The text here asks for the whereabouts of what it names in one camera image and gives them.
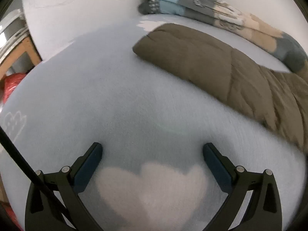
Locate black cable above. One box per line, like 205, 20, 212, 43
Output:
0, 126, 80, 231

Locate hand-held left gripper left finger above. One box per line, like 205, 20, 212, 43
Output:
25, 142, 104, 231

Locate white grey stacked boards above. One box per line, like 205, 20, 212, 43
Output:
0, 8, 30, 60

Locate light blue cloud bed sheet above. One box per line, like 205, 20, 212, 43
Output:
0, 13, 308, 231

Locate wooden cabinet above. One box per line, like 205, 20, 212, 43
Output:
0, 35, 42, 82

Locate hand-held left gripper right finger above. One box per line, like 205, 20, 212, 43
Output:
203, 142, 282, 231

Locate patchwork cartoon print blanket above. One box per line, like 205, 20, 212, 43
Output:
138, 0, 308, 73

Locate olive quilted puffer jacket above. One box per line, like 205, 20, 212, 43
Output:
132, 23, 308, 153

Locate red plastic bag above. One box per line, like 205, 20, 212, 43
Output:
0, 73, 26, 109

